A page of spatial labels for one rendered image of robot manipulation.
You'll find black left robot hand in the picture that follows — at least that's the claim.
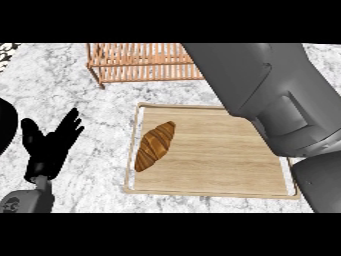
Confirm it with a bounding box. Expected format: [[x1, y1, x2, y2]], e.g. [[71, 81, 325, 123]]
[[19, 107, 86, 184]]

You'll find pale wooden tray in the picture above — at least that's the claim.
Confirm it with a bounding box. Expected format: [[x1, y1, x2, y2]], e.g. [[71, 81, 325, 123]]
[[123, 101, 301, 200]]

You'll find brown croissant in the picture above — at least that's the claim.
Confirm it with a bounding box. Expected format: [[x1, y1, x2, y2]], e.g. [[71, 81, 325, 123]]
[[133, 120, 177, 173]]

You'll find copper wire tiered shelf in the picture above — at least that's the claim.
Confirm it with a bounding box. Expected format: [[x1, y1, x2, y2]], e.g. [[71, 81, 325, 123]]
[[84, 43, 205, 90]]

